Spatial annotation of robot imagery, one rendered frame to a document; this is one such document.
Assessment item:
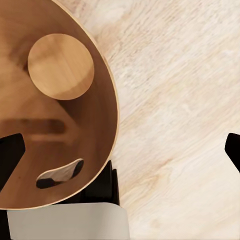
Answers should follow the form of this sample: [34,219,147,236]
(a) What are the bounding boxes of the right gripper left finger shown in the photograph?
[0,133,26,192]

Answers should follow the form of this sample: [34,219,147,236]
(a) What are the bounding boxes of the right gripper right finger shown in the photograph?
[224,132,240,172]

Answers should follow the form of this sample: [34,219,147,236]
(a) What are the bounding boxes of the trash can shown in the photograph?
[0,0,120,210]

